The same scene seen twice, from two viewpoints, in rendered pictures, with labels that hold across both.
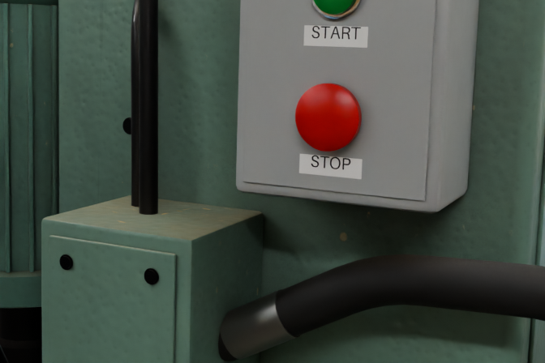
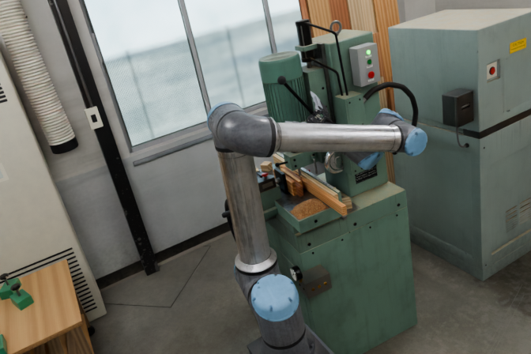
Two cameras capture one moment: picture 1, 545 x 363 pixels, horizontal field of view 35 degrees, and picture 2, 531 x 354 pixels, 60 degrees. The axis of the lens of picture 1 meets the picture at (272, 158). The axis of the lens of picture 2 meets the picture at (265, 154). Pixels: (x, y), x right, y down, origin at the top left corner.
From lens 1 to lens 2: 1.80 m
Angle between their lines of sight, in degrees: 45
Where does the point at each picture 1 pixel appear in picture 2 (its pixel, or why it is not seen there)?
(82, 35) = (312, 77)
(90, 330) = (353, 109)
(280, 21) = (363, 66)
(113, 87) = (318, 84)
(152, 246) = (358, 96)
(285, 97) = (365, 74)
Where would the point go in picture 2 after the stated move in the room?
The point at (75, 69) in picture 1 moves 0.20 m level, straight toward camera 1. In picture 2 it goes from (312, 83) to (358, 80)
